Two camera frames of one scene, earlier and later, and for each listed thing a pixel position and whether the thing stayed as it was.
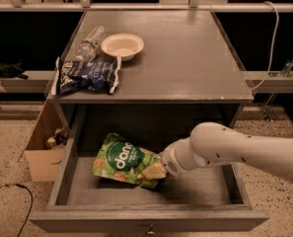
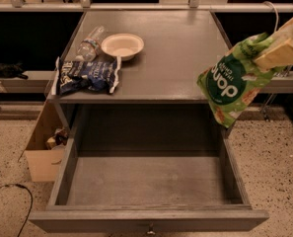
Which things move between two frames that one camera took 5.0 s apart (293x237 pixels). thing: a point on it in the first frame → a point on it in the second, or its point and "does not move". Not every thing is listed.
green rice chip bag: (117, 158) → (232, 79)
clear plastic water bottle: (91, 46) does not move
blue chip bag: (100, 74) does not move
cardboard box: (45, 164) does not move
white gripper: (168, 160) → (281, 54)
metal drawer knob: (151, 229) does not move
